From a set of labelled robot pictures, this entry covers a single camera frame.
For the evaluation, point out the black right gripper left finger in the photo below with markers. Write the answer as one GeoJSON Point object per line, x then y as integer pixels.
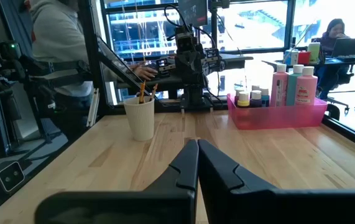
{"type": "Point", "coordinates": [118, 208]}

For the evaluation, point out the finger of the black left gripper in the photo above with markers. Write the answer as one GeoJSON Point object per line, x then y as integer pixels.
{"type": "Point", "coordinates": [185, 63]}
{"type": "Point", "coordinates": [197, 63]}

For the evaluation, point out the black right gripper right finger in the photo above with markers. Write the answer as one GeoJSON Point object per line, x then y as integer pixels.
{"type": "Point", "coordinates": [273, 208]}

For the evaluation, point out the paintbrushes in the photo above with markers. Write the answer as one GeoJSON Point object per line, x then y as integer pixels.
{"type": "Point", "coordinates": [142, 91]}

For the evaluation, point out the small purple paint bottle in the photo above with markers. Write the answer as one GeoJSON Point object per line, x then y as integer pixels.
{"type": "Point", "coordinates": [255, 99]}

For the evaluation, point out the large pink paint bottle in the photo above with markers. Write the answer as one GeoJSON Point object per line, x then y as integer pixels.
{"type": "Point", "coordinates": [306, 87]}
{"type": "Point", "coordinates": [279, 87]}

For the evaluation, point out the large teal paint bottle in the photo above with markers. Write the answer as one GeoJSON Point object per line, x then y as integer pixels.
{"type": "Point", "coordinates": [292, 87]}

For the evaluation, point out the person's hand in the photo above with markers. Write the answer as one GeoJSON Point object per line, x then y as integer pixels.
{"type": "Point", "coordinates": [146, 72]}

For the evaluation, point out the dark raised desk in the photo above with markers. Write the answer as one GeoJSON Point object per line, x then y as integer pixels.
{"type": "Point", "coordinates": [236, 60]}

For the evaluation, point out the black monitor pole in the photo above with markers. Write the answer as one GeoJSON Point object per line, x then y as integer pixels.
{"type": "Point", "coordinates": [214, 25]}

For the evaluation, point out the black raised monitor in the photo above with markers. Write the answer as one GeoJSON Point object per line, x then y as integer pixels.
{"type": "Point", "coordinates": [192, 11]}

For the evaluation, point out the white ribbed cup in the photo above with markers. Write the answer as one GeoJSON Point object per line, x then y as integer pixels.
{"type": "Point", "coordinates": [140, 121]}

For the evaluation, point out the pink plastic tray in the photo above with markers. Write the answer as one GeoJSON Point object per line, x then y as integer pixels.
{"type": "Point", "coordinates": [276, 118]}

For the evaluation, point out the blue white box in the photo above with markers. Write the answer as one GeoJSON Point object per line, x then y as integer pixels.
{"type": "Point", "coordinates": [291, 57]}

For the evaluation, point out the red box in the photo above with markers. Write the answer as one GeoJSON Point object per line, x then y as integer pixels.
{"type": "Point", "coordinates": [304, 57]}

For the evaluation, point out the person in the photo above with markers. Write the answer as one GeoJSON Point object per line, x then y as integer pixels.
{"type": "Point", "coordinates": [59, 37]}
{"type": "Point", "coordinates": [335, 29]}

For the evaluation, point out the pale green container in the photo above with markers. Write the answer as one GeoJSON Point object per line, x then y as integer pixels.
{"type": "Point", "coordinates": [314, 53]}

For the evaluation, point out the dark blue office chair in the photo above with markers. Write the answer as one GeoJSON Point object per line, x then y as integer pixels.
{"type": "Point", "coordinates": [340, 99]}

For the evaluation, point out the black background desk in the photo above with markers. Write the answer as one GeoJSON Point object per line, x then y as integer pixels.
{"type": "Point", "coordinates": [326, 62]}

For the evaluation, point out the black background laptop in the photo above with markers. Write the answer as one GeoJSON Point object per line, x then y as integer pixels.
{"type": "Point", "coordinates": [351, 46]}

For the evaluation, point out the blue-grey ribbed panel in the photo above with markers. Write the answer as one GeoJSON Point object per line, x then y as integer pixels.
{"type": "Point", "coordinates": [12, 18]}

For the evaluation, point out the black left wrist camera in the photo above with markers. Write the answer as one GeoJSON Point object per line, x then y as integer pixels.
{"type": "Point", "coordinates": [185, 42]}

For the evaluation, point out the silver frame bracket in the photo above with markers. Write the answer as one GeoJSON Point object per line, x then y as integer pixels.
{"type": "Point", "coordinates": [93, 107]}

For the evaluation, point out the black table-level camera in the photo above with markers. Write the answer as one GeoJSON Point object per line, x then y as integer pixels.
{"type": "Point", "coordinates": [4, 177]}

